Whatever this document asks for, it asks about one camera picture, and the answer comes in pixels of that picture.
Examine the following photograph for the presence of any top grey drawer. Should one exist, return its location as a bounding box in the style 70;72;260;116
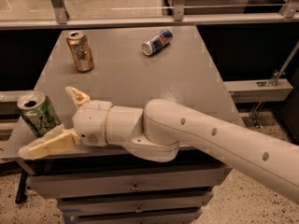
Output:
29;165;231;199

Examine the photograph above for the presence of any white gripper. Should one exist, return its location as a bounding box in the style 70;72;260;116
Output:
18;86;113;160

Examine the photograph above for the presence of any blue silver energy drink can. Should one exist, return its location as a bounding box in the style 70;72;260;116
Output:
141;29;173;56

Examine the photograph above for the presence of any middle grey drawer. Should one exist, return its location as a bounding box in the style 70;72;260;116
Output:
58;189;213;217

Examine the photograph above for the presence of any gold orange soda can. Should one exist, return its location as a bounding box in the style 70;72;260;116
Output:
66;31;94;72

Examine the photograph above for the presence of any grey drawer cabinet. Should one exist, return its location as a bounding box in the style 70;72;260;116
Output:
0;25;253;224

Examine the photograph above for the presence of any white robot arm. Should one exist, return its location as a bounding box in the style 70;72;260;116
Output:
17;86;299;203

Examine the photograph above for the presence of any bottom grey drawer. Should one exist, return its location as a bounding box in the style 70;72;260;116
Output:
63;208;202;224

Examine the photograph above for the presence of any grey metal rail frame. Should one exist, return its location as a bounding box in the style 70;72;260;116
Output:
0;0;299;129

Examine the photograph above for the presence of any green soda can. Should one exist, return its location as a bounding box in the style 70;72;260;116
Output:
17;91;62;137

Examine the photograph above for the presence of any grey drawer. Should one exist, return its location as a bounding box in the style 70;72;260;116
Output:
58;189;213;217
29;165;231;199
63;208;202;224

